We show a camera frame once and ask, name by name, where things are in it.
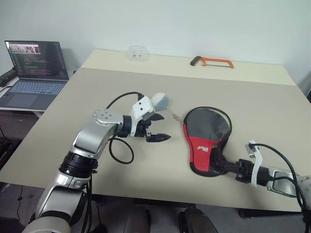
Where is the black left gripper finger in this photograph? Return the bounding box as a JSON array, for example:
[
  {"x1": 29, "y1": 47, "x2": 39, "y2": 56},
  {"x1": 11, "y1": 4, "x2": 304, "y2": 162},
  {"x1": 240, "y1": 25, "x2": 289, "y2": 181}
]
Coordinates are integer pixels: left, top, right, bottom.
[
  {"x1": 146, "y1": 133, "x2": 172, "y2": 143},
  {"x1": 149, "y1": 112, "x2": 166, "y2": 122}
]

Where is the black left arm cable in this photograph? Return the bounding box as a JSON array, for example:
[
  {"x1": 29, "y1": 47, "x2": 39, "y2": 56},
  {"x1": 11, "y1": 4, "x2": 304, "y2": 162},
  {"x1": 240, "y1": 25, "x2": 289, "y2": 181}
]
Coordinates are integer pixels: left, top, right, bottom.
[{"x1": 104, "y1": 91, "x2": 144, "y2": 165}]

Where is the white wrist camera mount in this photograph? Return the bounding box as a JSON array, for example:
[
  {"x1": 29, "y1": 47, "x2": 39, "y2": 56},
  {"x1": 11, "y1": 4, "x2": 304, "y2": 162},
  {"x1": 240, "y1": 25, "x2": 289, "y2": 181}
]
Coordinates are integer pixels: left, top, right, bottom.
[
  {"x1": 127, "y1": 96, "x2": 156, "y2": 136},
  {"x1": 244, "y1": 140, "x2": 264, "y2": 189}
]

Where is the dark rounded shape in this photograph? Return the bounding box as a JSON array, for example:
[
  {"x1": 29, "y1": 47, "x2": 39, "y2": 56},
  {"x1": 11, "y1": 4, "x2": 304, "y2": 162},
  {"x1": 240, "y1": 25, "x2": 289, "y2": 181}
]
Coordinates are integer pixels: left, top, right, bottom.
[{"x1": 178, "y1": 207, "x2": 218, "y2": 233}]

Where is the black box-shaped device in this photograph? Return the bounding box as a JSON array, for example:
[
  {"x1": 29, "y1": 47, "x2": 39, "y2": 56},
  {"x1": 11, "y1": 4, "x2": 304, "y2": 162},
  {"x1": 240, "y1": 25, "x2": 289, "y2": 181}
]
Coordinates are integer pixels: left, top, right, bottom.
[{"x1": 0, "y1": 68, "x2": 18, "y2": 87}]

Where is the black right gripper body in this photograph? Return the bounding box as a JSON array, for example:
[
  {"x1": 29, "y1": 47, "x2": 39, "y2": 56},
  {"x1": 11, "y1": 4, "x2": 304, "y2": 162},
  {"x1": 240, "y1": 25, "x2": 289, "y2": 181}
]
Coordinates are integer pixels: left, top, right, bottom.
[{"x1": 234, "y1": 159, "x2": 256, "y2": 184}]

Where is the blue white plush keychain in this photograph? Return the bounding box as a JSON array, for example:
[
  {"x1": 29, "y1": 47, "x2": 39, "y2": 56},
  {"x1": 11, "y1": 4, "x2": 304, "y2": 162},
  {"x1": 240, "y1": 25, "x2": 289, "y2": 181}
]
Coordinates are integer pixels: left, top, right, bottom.
[{"x1": 151, "y1": 92, "x2": 182, "y2": 122}]

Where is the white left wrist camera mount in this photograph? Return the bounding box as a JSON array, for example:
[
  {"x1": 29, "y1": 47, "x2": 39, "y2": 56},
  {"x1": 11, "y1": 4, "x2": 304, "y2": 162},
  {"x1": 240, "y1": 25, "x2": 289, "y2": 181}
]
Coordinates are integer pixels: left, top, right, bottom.
[{"x1": 127, "y1": 96, "x2": 156, "y2": 136}]

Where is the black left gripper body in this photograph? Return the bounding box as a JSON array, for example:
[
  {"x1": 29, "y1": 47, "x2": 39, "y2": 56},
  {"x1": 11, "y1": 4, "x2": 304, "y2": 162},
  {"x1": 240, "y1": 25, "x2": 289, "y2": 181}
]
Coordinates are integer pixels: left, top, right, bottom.
[{"x1": 133, "y1": 118, "x2": 154, "y2": 143}]

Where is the black red paddle case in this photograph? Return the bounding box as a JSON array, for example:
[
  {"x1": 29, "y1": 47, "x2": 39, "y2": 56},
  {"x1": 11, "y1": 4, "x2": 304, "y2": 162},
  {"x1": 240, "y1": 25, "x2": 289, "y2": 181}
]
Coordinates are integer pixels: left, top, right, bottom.
[{"x1": 181, "y1": 106, "x2": 233, "y2": 178}]

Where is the open grey laptop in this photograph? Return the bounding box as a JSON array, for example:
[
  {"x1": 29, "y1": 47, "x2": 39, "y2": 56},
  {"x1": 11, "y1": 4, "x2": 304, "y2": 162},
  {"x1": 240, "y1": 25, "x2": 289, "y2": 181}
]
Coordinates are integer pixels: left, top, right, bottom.
[{"x1": 0, "y1": 40, "x2": 70, "y2": 111}]

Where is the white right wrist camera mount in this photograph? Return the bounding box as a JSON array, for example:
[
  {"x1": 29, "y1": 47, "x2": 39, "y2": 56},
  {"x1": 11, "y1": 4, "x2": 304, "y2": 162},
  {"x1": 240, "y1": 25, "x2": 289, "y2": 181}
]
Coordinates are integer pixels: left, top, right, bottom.
[{"x1": 244, "y1": 140, "x2": 264, "y2": 189}]

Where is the orange hacksaw with black handle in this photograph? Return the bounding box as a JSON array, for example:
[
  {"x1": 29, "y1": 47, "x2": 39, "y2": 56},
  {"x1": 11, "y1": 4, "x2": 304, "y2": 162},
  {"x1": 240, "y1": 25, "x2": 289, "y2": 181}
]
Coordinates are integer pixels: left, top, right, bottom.
[{"x1": 190, "y1": 55, "x2": 235, "y2": 69}]

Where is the clear plastic box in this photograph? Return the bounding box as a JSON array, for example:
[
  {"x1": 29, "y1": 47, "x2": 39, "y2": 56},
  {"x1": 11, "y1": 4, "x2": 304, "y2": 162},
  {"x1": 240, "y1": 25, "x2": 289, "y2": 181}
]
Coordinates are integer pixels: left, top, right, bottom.
[{"x1": 125, "y1": 45, "x2": 149, "y2": 62}]

